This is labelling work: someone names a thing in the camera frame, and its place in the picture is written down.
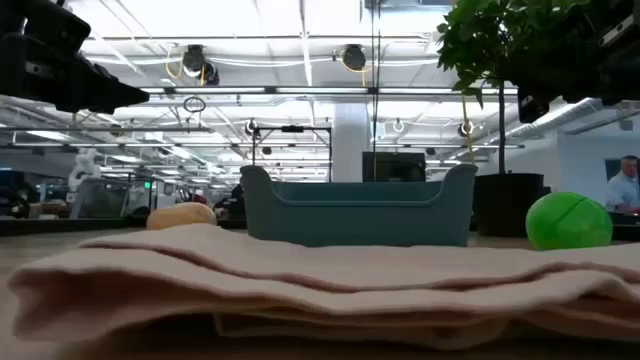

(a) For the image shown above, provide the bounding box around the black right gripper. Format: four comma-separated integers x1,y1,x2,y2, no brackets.
502,42,640,124

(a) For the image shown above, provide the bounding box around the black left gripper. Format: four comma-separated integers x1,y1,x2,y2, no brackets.
0,34,150,115

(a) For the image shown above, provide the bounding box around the tan toy potato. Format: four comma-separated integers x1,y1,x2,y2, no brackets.
145,201,218,231

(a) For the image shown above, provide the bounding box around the green round toy produce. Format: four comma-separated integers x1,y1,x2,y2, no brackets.
525,191,614,252

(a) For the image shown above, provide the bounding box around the teal plastic container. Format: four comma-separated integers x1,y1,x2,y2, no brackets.
239,163,479,248

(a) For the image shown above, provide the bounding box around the white robot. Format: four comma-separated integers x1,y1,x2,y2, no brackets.
67,147,101,194

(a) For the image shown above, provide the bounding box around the long ceiling light bar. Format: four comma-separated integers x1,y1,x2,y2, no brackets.
139,85,519,97

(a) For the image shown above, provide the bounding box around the grey mesh cart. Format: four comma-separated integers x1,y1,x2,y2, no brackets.
69,177,151,221

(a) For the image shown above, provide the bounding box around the potted green plant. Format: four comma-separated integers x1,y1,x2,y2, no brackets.
436,0,601,238

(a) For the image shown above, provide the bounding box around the person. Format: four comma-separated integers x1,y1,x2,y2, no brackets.
604,154,640,214

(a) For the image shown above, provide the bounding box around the black monitor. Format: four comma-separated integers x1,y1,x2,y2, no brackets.
362,151,427,184

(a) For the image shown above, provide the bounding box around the white building column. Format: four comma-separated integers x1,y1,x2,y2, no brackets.
332,102,371,184

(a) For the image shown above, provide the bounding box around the beige folded towel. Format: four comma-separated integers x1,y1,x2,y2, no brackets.
5,222,640,351

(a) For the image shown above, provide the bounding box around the white ventilation duct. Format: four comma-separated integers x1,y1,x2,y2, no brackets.
504,97,606,142

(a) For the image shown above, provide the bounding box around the black hanging cable loop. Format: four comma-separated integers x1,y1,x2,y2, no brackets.
182,95,207,114

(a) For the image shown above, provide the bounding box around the black ceiling cable reel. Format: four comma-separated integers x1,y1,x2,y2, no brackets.
181,43,221,87
339,43,369,72

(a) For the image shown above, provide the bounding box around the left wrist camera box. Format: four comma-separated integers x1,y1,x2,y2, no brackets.
0,0,92,54

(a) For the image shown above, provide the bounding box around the yellow hanging cable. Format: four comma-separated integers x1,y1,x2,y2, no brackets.
459,94,476,166

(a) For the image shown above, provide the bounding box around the black metal table frame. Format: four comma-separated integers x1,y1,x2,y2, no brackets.
0,215,640,242

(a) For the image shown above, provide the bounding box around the black vertical hanging cable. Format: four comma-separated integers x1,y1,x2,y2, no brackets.
370,0,382,182

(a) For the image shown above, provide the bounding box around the black rig frame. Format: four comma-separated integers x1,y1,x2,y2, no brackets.
251,124,334,184

